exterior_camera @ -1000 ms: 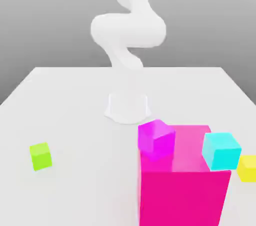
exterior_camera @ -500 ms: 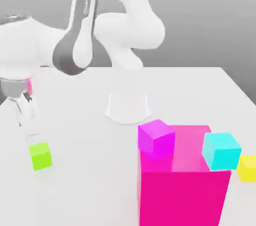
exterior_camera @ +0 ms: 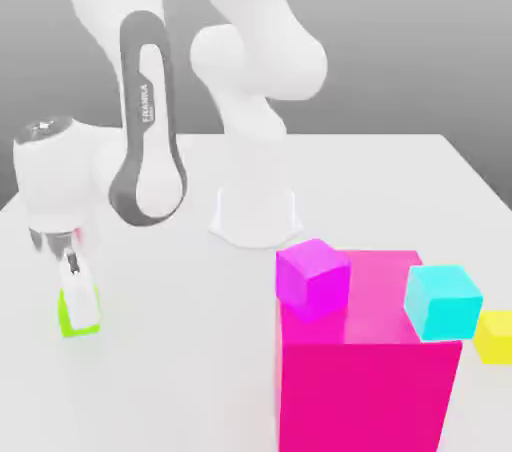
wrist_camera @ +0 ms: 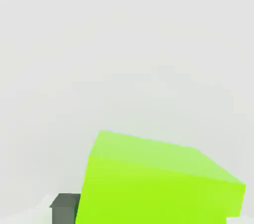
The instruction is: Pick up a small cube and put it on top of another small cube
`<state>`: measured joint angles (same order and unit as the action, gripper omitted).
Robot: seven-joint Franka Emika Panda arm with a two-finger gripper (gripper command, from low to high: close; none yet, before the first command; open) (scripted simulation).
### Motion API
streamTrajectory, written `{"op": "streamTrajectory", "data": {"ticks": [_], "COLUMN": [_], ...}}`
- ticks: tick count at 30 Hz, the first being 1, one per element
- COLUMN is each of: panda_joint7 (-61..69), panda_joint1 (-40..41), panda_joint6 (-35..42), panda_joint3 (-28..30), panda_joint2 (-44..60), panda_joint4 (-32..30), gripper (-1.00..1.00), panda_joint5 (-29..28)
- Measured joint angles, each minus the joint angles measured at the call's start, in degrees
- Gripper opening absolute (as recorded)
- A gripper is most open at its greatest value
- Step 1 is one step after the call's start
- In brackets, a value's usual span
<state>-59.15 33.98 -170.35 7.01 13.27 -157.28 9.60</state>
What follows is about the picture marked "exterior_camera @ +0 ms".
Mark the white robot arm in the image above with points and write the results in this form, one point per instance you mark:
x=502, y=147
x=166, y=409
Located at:
x=256, y=60

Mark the large pink box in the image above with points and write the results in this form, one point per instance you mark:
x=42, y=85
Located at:
x=368, y=392

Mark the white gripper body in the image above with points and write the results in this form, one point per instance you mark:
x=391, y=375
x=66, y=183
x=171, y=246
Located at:
x=82, y=300

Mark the small yellow cube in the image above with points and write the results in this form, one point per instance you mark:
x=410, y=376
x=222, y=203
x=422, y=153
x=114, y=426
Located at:
x=496, y=336

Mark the small cyan cube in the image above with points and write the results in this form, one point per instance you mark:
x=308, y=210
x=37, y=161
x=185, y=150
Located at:
x=444, y=304

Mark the small green cube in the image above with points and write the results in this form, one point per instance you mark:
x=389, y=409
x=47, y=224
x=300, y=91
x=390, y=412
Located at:
x=64, y=320

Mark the small magenta cube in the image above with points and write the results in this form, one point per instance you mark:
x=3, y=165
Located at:
x=312, y=280

